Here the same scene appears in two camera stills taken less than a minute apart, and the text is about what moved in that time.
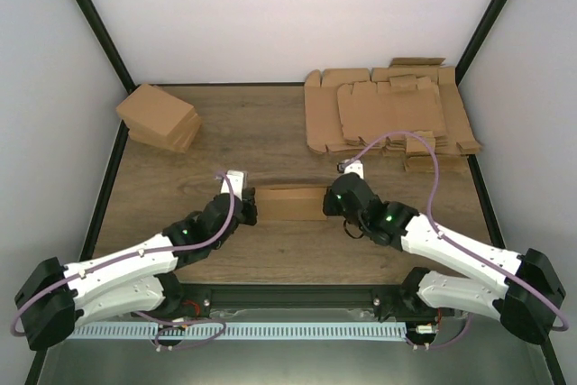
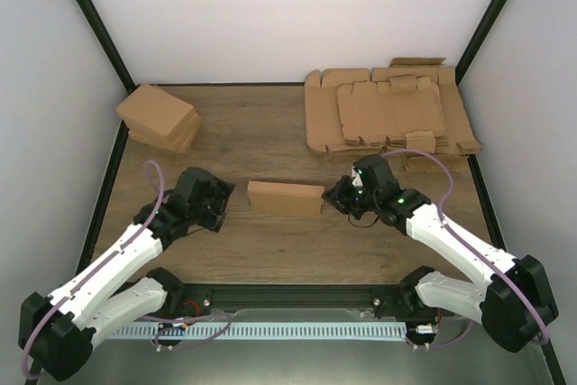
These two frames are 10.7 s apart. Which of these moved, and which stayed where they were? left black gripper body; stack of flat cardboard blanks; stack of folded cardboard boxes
Moved: left black gripper body
Stayed: stack of flat cardboard blanks; stack of folded cardboard boxes
